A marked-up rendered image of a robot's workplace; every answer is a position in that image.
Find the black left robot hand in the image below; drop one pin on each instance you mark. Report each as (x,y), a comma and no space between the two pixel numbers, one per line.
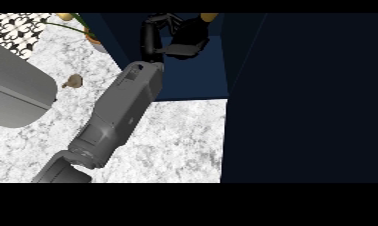
(149,41)

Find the dark wine bottle gold cap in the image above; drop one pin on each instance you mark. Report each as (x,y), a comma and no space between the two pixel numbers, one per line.
(189,41)

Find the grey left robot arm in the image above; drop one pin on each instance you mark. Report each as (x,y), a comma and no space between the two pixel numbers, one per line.
(125,103)

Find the small brown lump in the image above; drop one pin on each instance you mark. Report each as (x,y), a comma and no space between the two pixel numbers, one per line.
(73,81)

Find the grey rounded appliance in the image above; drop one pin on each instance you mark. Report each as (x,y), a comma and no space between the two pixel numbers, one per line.
(22,96)

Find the dark blue cabinet door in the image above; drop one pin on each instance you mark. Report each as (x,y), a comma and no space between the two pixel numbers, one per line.
(304,103)

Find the small gold object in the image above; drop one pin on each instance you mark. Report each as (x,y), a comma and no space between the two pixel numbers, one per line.
(63,16)

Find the dark blue cabinet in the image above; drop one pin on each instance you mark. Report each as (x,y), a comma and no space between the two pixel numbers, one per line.
(196,81)

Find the potted green plant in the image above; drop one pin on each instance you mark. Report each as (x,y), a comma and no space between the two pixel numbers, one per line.
(93,38)

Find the black white patterned tile panel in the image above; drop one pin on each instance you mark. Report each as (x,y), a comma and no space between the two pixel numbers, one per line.
(19,31)

